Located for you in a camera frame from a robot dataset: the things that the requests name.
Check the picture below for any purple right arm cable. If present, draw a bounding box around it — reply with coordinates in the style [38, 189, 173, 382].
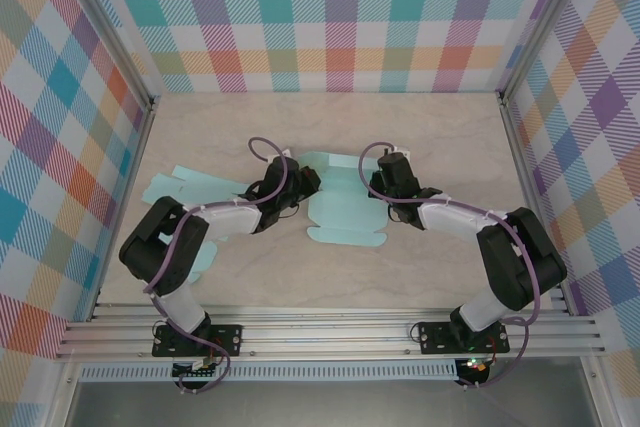
[357, 141, 544, 389]

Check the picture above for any light blue paper box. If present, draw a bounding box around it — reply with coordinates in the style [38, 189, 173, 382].
[299, 150, 391, 249]
[141, 162, 261, 284]

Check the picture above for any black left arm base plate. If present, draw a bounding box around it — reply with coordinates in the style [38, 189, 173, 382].
[151, 323, 245, 359]

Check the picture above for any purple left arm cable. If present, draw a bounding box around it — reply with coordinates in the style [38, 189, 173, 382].
[143, 135, 297, 395]

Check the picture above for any aluminium side rail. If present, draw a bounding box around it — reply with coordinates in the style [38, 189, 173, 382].
[88, 95, 159, 322]
[498, 91, 572, 317]

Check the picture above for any aluminium frame post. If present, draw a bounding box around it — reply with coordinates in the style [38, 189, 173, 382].
[496, 0, 595, 104]
[51, 0, 162, 109]

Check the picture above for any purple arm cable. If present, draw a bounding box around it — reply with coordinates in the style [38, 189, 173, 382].
[357, 141, 544, 389]
[143, 135, 297, 395]

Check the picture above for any grey metal shelf panel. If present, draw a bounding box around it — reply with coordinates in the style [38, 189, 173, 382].
[63, 376, 602, 427]

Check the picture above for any small black circuit board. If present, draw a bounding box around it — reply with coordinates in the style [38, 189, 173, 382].
[171, 360, 220, 380]
[458, 355, 490, 377]

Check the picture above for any aluminium mounting rail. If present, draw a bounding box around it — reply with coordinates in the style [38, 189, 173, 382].
[54, 300, 607, 361]

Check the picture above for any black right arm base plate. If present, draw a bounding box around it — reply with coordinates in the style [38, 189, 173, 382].
[416, 320, 512, 356]

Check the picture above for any slotted white cable duct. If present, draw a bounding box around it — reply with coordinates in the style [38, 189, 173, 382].
[78, 358, 459, 384]

